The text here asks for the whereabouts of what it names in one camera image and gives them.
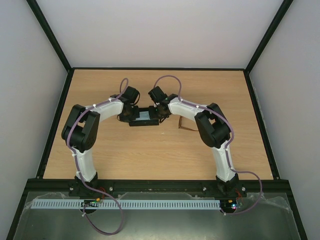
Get white slotted cable duct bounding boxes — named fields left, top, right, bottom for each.
left=31, top=199, right=221, bottom=210

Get right controller board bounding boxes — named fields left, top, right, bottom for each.
left=220, top=199, right=244, bottom=212

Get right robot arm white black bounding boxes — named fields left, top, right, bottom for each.
left=148, top=86, right=239, bottom=196

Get light blue cleaning cloth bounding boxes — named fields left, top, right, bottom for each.
left=138, top=111, right=150, bottom=121

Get brown sunglasses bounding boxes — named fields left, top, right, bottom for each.
left=178, top=116, right=199, bottom=132

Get black sunglasses case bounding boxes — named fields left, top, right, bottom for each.
left=128, top=107, right=160, bottom=127

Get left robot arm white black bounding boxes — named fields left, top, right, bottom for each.
left=61, top=86, right=140, bottom=197

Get left controller board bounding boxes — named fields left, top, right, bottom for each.
left=79, top=197, right=104, bottom=208

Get black aluminium frame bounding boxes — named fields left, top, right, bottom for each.
left=7, top=0, right=307, bottom=240

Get controller board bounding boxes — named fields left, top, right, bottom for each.
left=79, top=197, right=104, bottom=208
left=220, top=199, right=244, bottom=212

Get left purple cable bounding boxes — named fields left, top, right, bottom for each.
left=65, top=77, right=130, bottom=236

